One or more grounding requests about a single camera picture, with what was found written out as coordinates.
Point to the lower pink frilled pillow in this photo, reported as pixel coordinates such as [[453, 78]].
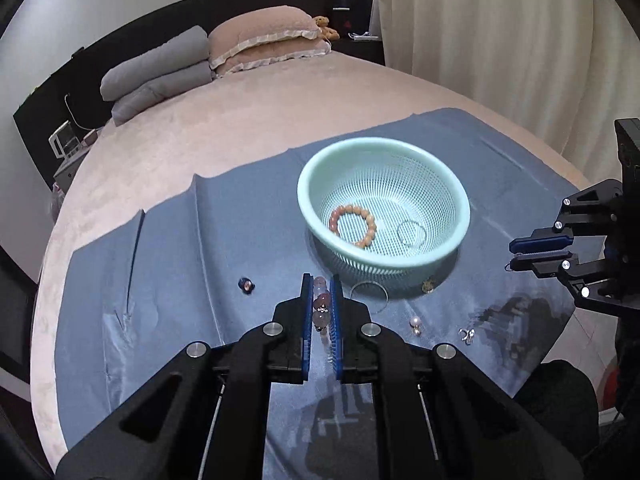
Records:
[[276, 52]]

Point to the large silver hoop earring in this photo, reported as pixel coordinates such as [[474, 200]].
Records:
[[411, 233]]

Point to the mint green plastic basket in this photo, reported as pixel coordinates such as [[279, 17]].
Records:
[[354, 193]]

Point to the lower grey pillow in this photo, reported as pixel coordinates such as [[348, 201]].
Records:
[[159, 90]]

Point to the cream curtain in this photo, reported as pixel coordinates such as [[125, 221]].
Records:
[[564, 70]]

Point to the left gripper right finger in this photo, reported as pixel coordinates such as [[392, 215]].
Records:
[[437, 415]]

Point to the brown teddy bear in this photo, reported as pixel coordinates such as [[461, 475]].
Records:
[[325, 31]]

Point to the grey pillow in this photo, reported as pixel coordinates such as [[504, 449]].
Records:
[[188, 48], [159, 90]]

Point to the upper grey pillow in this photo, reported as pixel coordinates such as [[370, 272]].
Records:
[[188, 48]]

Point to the white bedside appliance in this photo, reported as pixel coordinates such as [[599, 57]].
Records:
[[65, 141]]

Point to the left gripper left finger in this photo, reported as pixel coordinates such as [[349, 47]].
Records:
[[204, 414]]

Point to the black headboard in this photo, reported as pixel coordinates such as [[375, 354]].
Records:
[[73, 91]]

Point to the small silver hoop earring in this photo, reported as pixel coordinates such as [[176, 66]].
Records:
[[371, 293]]

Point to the pearl drop earring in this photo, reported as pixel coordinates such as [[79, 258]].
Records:
[[416, 326]]

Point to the pink frilled pillow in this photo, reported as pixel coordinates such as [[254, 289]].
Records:
[[276, 52], [263, 26]]

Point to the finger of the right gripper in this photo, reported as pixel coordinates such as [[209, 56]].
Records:
[[544, 264], [542, 240]]

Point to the blue cloth mat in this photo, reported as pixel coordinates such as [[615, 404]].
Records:
[[212, 262]]

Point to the upper pink frilled pillow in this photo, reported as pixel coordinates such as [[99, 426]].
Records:
[[263, 26]]

